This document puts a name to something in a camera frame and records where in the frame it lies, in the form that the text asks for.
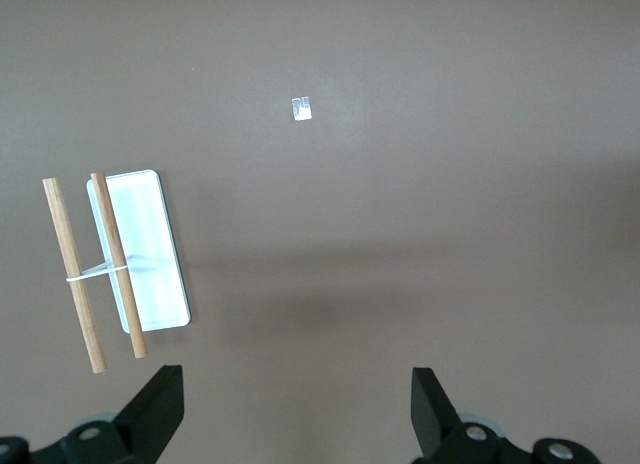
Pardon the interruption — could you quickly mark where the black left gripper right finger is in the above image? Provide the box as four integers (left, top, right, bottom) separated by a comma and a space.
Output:
410, 366, 601, 464

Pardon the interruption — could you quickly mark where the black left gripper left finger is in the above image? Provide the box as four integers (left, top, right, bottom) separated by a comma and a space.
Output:
0, 364, 185, 464

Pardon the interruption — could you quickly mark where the white rubber band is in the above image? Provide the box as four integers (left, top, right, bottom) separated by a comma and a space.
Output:
65, 256, 132, 284

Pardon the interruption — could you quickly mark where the wooden stick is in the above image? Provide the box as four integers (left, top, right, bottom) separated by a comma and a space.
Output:
41, 177, 108, 374
90, 172, 150, 359

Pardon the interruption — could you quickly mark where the white rectangular tray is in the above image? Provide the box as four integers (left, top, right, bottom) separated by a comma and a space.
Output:
86, 169, 192, 334

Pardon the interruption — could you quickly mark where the small clear tape piece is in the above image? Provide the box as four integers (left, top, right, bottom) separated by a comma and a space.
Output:
291, 96, 314, 122

